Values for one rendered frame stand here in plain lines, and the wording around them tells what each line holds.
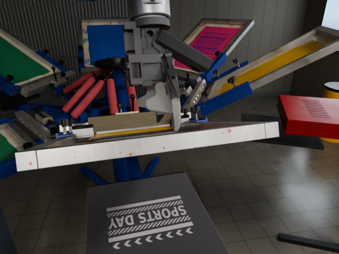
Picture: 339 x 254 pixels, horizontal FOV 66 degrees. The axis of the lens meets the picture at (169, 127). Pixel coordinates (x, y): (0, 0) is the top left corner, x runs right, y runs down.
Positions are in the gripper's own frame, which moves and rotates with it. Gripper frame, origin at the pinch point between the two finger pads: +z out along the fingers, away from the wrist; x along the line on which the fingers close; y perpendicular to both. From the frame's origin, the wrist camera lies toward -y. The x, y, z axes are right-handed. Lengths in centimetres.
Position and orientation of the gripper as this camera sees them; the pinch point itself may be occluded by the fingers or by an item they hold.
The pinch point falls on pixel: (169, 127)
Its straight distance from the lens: 51.7
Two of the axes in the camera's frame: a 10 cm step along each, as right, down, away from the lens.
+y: -9.7, 1.1, -2.4
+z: 0.7, 9.9, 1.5
